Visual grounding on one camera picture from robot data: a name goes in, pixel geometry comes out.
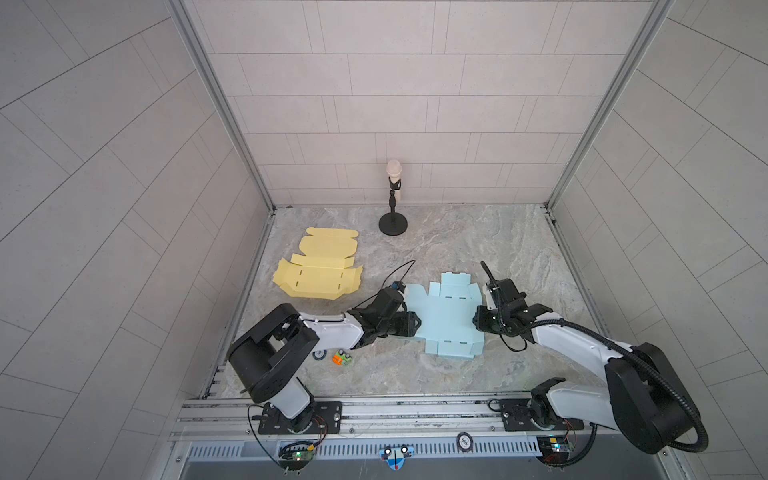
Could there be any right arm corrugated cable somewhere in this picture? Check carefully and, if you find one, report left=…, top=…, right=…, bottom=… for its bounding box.
left=479, top=260, right=710, bottom=454

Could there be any beige microphone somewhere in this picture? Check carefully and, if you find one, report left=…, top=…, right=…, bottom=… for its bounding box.
left=386, top=159, right=403, bottom=202

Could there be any blue sticker marker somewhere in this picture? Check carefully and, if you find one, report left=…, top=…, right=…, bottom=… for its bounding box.
left=379, top=445, right=414, bottom=471

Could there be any circuit board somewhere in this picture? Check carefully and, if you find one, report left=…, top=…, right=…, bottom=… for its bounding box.
left=536, top=436, right=573, bottom=464
left=279, top=441, right=317, bottom=462

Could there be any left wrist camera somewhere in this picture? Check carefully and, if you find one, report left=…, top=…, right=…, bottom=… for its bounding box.
left=390, top=281, right=407, bottom=297

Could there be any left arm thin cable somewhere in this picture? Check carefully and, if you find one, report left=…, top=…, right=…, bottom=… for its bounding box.
left=347, top=259, right=417, bottom=313

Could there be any right circuit board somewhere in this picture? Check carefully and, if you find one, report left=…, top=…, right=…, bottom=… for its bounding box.
left=536, top=436, right=573, bottom=464

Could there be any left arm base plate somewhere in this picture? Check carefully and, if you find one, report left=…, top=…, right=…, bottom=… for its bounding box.
left=258, top=400, right=343, bottom=435

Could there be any round black badge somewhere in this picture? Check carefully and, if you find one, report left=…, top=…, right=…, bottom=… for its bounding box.
left=456, top=432, right=474, bottom=453

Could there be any light blue paper box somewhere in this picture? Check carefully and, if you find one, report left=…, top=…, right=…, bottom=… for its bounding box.
left=405, top=272, right=485, bottom=359

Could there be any yellow paper box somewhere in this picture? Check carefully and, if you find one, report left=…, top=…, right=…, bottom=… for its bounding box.
left=273, top=227, right=363, bottom=300

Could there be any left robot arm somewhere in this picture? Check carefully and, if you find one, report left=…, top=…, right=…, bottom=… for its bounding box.
left=226, top=286, right=422, bottom=431

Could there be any aluminium mounting rail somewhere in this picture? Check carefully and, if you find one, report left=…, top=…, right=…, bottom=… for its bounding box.
left=167, top=392, right=667, bottom=444

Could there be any orange green small toy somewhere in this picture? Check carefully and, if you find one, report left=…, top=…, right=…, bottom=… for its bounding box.
left=332, top=350, right=352, bottom=366

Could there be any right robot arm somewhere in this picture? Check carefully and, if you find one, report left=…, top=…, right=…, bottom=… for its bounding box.
left=473, top=279, right=710, bottom=454

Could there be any left circuit board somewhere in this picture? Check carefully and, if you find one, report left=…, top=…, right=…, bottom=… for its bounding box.
left=279, top=441, right=317, bottom=462

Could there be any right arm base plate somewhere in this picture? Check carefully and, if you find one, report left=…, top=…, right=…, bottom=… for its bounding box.
left=487, top=398, right=585, bottom=432

